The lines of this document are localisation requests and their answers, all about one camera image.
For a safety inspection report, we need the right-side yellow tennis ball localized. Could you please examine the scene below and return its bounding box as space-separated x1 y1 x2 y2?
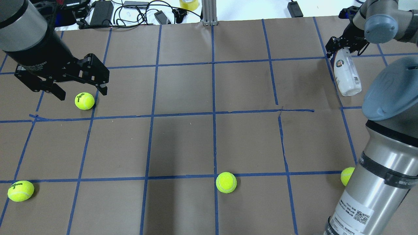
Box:
340 167 355 186

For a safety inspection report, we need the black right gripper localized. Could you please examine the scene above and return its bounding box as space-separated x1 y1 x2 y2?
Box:
325 7 370 59

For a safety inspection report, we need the far left-side yellow tennis ball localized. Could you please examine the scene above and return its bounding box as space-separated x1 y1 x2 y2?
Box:
8 180 35 202

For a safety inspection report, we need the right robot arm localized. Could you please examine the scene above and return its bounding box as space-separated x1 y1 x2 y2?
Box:
323 0 417 235

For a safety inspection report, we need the left-side yellow tennis ball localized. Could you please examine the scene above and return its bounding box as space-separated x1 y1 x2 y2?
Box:
8 180 35 202
74 92 95 110

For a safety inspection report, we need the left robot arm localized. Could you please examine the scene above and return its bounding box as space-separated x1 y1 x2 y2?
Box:
0 0 110 100

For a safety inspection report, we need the aluminium frame post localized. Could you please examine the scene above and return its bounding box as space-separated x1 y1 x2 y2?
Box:
201 0 218 26

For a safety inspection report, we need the centre yellow tennis ball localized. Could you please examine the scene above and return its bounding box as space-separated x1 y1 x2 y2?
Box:
216 172 237 194

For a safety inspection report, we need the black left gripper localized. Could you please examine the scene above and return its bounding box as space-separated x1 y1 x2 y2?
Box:
5 31 110 100

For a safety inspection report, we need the yellow tape roll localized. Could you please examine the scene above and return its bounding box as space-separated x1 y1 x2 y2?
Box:
179 0 200 11

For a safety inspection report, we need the black power adapter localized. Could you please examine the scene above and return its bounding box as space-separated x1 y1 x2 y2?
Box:
287 0 304 18

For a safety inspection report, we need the black laptop charger brick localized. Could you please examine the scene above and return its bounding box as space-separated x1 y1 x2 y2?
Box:
89 0 114 26

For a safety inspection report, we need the near left-side yellow tennis ball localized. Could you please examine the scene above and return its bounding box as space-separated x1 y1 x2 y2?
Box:
74 92 95 110

